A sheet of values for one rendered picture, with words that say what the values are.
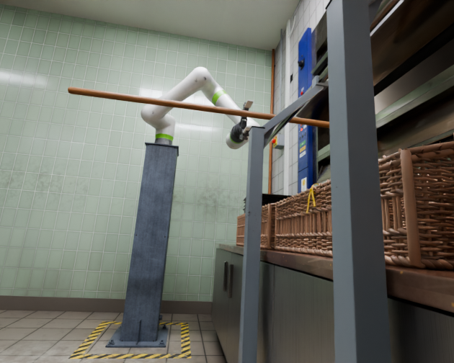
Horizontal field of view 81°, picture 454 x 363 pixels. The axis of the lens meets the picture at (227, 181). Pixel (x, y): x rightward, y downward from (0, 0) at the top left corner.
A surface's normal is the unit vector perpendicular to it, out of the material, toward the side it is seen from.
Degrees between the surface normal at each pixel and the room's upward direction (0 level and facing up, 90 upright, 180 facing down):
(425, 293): 90
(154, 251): 90
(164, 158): 90
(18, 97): 90
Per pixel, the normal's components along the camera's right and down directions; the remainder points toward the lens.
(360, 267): 0.16, -0.21
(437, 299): -0.98, -0.10
